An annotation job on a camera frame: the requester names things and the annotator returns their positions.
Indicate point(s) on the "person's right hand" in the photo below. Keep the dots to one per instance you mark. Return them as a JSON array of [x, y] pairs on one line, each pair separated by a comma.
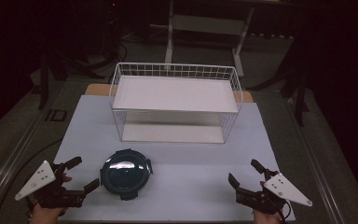
[[267, 219]]

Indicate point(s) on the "person's left hand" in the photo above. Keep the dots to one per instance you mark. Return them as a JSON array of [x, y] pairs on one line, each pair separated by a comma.
[[45, 216]]

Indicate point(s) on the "black stand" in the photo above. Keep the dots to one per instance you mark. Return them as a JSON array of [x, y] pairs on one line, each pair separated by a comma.
[[301, 99], [44, 81]]

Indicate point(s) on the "dark round lidded container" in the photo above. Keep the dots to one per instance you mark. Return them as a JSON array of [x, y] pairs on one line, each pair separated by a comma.
[[125, 175]]

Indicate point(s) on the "black floor socket plate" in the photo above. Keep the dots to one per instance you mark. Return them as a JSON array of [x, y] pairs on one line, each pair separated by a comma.
[[56, 115]]

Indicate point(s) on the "pale table mat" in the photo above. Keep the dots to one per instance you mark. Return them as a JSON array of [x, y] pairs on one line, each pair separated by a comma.
[[186, 180]]

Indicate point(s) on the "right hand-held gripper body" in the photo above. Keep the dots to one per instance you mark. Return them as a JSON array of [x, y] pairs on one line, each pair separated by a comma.
[[284, 188]]

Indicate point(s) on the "white metal stand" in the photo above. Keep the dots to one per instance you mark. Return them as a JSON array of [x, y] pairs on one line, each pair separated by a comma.
[[209, 25]]

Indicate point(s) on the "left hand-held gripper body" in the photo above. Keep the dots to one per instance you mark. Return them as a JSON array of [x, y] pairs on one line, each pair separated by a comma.
[[38, 180]]

